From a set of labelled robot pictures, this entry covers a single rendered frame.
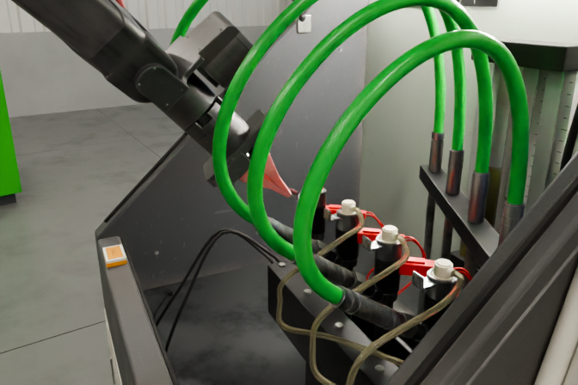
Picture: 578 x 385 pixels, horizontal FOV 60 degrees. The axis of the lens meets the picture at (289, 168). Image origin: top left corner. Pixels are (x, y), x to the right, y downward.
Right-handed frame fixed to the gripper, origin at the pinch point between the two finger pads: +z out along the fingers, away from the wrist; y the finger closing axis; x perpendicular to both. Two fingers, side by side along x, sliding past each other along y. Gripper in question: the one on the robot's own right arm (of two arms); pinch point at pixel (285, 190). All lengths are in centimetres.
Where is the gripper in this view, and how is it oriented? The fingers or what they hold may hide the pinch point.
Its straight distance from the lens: 64.1
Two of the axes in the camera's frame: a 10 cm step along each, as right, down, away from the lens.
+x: -2.1, -3.0, 9.3
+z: 6.7, 6.4, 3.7
